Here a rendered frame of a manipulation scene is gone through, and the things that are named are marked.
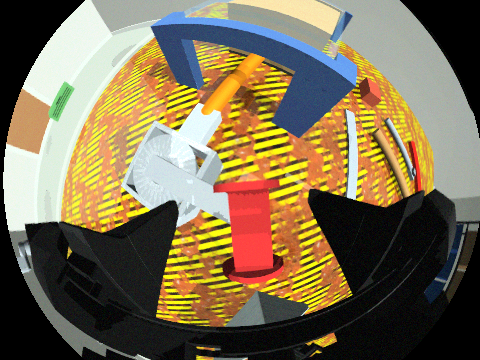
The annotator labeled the red flat bar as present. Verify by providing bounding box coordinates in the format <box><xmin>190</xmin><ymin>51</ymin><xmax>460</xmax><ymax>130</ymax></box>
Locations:
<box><xmin>408</xmin><ymin>141</ymin><xmax>421</xmax><ymax>193</ymax></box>

